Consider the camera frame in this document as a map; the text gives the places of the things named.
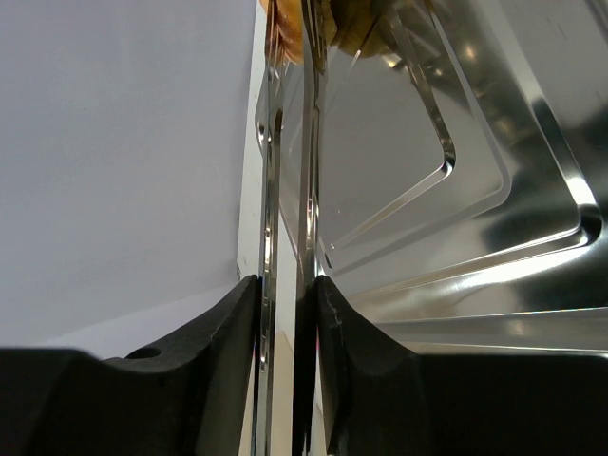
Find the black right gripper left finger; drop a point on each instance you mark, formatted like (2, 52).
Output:
(183, 394)

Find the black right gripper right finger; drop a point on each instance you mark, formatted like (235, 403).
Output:
(380, 398)

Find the metal serving tongs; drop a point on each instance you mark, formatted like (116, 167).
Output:
(269, 124)

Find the small round fake bun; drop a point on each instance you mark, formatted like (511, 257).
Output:
(290, 25)

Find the stainless steel tray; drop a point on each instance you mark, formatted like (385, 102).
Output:
(463, 171)

